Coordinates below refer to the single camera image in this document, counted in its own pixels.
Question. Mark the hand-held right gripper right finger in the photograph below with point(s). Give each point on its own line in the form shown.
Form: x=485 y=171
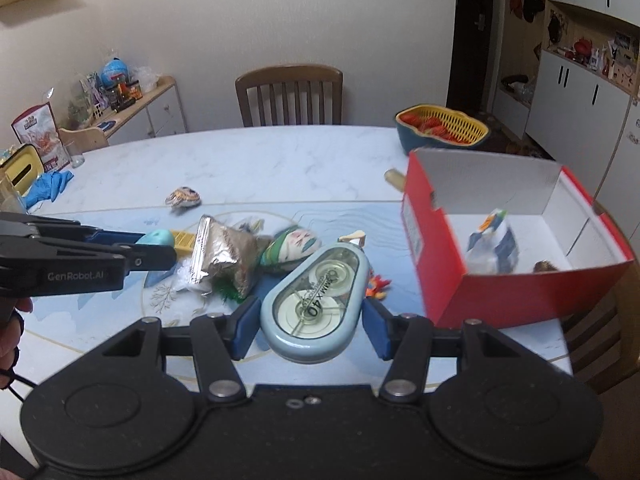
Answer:
x=377 y=330

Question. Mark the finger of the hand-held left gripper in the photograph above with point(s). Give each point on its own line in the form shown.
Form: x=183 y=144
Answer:
x=115 y=238
x=150 y=259

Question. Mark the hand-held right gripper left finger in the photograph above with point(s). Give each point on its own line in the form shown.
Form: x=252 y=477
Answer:
x=244 y=327

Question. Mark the teal egg-shaped object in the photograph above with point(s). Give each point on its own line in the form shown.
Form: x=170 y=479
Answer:
x=160 y=238

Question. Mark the small yellow box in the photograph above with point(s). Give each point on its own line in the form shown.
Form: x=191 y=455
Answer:
x=184 y=241

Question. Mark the light blue correction tape dispenser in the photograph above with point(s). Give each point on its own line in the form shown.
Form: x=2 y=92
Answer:
x=310 y=310

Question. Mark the foil snack packet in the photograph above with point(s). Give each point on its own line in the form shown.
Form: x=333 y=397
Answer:
x=230 y=255

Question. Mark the green white painted toy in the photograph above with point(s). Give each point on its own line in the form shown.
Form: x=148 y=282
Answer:
x=290 y=250

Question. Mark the red cardboard box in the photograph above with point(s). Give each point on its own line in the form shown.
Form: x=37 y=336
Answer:
x=440 y=265

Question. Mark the person's left hand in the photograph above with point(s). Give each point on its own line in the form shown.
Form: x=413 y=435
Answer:
x=6 y=350

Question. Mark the clear white plastic packet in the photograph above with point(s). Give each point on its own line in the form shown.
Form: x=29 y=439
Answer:
x=187 y=277

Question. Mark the painted shell figurine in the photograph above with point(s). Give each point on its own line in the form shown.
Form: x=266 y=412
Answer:
x=183 y=196

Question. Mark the blue cloth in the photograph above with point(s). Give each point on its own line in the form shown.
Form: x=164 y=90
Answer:
x=47 y=186

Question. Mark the clear drinking glass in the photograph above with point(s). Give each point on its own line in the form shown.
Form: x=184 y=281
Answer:
x=75 y=156

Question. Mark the cream plastic clip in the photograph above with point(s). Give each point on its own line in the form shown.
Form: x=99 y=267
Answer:
x=352 y=238

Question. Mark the yellow tissue box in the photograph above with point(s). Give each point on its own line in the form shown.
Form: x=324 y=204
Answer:
x=20 y=167

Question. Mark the red printed snack bag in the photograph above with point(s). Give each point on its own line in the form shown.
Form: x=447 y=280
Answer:
x=42 y=135

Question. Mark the wooden sideboard cabinet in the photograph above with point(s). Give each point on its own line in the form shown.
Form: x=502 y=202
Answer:
x=150 y=112

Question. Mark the white blue packet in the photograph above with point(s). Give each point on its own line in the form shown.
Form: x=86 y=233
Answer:
x=495 y=245

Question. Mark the beige cylinder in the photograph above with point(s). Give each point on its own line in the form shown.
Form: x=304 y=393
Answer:
x=395 y=180

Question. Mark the blue globe toy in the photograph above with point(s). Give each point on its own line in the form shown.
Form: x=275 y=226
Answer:
x=116 y=72

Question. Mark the small brown object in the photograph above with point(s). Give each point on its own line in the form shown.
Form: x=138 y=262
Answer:
x=544 y=266

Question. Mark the brown wooden chair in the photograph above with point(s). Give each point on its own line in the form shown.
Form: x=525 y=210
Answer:
x=290 y=100

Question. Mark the yellow basket in blue bowl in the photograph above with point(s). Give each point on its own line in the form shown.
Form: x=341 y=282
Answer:
x=440 y=127

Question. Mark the wooden chair beside table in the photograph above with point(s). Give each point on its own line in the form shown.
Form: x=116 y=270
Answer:
x=607 y=350

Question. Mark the white wall cabinets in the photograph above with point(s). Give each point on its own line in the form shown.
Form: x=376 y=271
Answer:
x=575 y=105

